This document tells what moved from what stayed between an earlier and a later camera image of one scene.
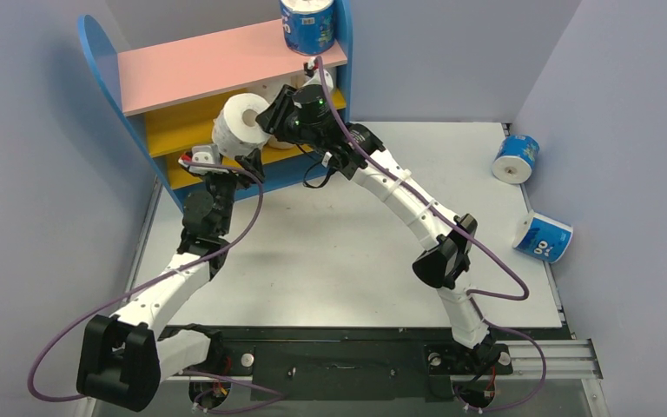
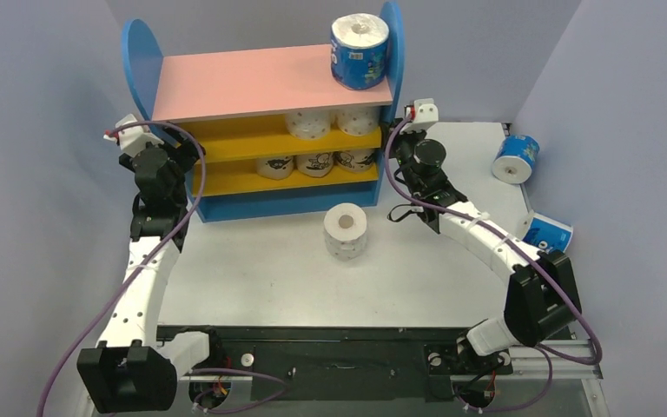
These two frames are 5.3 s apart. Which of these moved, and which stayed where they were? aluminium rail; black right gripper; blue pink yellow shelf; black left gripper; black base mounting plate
Moved: black left gripper; blue pink yellow shelf; black right gripper
Stayed: aluminium rail; black base mounting plate
